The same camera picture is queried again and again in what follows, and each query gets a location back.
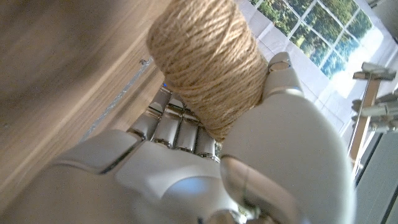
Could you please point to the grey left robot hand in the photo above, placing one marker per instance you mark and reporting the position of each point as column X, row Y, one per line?
column 385, row 110

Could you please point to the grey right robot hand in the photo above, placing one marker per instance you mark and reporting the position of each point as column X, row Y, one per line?
column 280, row 155

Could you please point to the wooden slat hanger with clips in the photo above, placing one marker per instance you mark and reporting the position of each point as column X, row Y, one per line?
column 370, row 87

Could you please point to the jute twine spool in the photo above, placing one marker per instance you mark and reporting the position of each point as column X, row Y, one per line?
column 208, row 62

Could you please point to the printed forest window backdrop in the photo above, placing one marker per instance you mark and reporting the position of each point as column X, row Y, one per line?
column 326, row 28

